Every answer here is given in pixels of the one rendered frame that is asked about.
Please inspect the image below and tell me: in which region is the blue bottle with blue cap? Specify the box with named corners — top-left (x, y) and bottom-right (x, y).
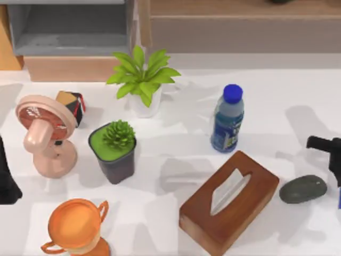
top-left (210, 84), bottom-right (245, 155)

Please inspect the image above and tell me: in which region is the leafy plant in white pot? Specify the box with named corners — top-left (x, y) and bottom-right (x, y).
top-left (106, 44), bottom-right (182, 119)

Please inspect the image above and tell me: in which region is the succulent in dark grey pot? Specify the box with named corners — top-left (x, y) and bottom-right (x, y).
top-left (88, 119), bottom-right (137, 185)

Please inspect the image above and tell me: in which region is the white tissue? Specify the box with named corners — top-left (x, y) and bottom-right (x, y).
top-left (210, 168), bottom-right (253, 215)

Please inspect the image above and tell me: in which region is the black and yellow cube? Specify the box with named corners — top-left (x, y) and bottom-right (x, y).
top-left (55, 90), bottom-right (87, 129)

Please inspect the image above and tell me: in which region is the wooden tissue box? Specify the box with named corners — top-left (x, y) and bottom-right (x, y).
top-left (178, 150), bottom-right (280, 256)

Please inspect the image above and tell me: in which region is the pale wooden drawer front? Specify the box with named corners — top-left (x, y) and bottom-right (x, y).
top-left (23, 54), bottom-right (127, 83)

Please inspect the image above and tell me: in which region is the wooden open shelf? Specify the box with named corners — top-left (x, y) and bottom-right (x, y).
top-left (136, 0), bottom-right (341, 55)

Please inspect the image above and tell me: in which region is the pink desk fan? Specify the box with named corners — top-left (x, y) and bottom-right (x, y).
top-left (15, 94), bottom-right (79, 178)

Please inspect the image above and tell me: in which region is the orange trophy cup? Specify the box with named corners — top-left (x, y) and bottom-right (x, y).
top-left (40, 197), bottom-right (112, 256)

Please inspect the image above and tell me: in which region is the dark grey stone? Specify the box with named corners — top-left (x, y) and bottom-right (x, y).
top-left (279, 174), bottom-right (328, 205)

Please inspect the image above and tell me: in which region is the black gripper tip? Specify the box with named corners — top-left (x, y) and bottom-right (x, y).
top-left (0, 135), bottom-right (23, 206)
top-left (306, 135), bottom-right (341, 188)

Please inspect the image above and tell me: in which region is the wooden cupboard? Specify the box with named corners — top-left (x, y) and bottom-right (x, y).
top-left (0, 4), bottom-right (25, 71)

